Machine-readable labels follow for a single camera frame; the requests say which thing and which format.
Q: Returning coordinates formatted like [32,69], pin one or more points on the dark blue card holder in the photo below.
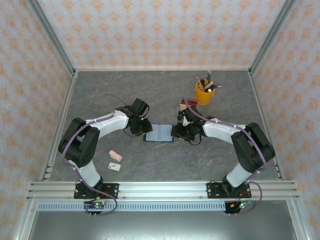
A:
[158,132]

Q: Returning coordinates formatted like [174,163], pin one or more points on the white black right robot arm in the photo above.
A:
[220,130]

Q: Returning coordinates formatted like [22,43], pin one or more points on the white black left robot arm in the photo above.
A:
[110,123]

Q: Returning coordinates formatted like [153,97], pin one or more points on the clear acrylic card stand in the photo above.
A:
[195,106]

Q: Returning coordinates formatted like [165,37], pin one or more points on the gold VIP script card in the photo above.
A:
[182,107]

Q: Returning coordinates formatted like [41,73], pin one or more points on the yellow pen pot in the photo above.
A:
[203,97]

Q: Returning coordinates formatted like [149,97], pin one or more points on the pink eraser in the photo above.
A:
[115,155]

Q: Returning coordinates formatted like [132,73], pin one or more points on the black marker with white cap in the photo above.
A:
[208,89]

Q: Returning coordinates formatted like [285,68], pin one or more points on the white eraser with red print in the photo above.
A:
[114,166]

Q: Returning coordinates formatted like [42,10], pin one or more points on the blue pen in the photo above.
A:
[217,86]

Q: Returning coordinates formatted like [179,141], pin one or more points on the dark pen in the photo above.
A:
[209,75]

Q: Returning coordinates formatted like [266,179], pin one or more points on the grey metal sheet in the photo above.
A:
[162,227]

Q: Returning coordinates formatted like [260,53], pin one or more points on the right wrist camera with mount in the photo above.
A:
[185,122]

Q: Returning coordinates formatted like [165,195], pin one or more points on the aluminium back frame rail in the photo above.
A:
[150,69]

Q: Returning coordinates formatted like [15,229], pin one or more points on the aluminium mounting rail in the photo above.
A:
[162,191]

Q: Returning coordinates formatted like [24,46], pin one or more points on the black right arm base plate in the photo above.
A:
[212,191]

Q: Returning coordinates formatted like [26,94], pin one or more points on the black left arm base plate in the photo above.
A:
[112,190]

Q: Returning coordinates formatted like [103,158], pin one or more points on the aluminium side frame rail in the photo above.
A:
[260,105]
[65,105]

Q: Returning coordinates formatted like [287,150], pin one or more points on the aluminium frame post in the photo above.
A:
[23,222]
[297,222]
[272,32]
[50,32]

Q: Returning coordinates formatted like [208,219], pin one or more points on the aluminium front frame post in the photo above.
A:
[23,222]
[297,222]

